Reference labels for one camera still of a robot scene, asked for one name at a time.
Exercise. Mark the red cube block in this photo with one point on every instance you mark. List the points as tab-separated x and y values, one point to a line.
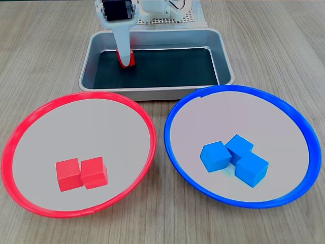
68	175
132	60
94	172

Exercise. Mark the blue cube block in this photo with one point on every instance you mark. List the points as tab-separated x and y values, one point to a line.
251	170
240	146
215	157

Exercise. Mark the silver metal tray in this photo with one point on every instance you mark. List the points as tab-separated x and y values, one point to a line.
87	63

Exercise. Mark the black tray liner mat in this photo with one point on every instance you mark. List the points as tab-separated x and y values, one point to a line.
165	73

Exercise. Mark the white mesh grip mat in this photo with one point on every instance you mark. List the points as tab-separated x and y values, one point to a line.
189	19

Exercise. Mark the red rimmed round dish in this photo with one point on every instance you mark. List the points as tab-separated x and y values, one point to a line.
81	127

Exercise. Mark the blue rimmed round dish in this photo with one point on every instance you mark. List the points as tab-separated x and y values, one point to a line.
203	122

